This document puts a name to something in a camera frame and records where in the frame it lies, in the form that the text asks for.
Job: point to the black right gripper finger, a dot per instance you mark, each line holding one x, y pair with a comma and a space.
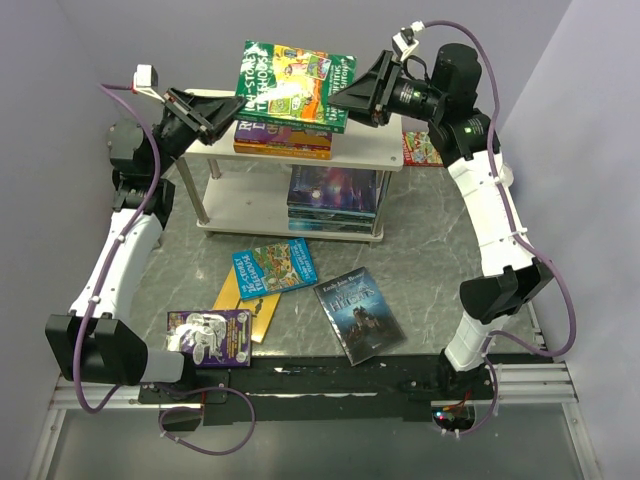
376, 116
372, 89

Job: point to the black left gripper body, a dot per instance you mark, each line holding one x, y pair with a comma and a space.
174, 135

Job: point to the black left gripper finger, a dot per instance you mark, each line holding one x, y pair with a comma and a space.
214, 109
210, 133

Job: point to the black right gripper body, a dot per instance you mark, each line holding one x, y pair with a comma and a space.
411, 98

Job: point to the orange Treehouse book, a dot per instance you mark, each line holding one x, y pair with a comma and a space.
281, 151

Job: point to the Charlie Chocolate Factory book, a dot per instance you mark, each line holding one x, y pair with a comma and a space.
270, 134

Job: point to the green 104-Storey Treehouse book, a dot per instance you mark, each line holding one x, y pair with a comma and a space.
290, 86

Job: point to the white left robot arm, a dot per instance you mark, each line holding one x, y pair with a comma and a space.
92, 342

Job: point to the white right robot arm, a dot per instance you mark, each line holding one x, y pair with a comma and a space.
470, 151

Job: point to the stack of dark books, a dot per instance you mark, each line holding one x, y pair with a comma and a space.
332, 199

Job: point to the red game box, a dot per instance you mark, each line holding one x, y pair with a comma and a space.
418, 150

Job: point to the blue 26-Storey Treehouse book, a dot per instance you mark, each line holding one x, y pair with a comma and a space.
275, 268

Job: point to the purple comic book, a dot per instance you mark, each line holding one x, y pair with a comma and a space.
212, 338

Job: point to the dark Wuthering Heights book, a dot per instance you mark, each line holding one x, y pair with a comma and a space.
359, 315

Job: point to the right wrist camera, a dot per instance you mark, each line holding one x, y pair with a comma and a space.
405, 42

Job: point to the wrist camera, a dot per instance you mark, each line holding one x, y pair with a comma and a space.
145, 81
405, 42

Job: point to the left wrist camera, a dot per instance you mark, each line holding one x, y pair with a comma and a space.
145, 81

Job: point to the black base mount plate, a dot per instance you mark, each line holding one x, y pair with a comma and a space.
407, 387

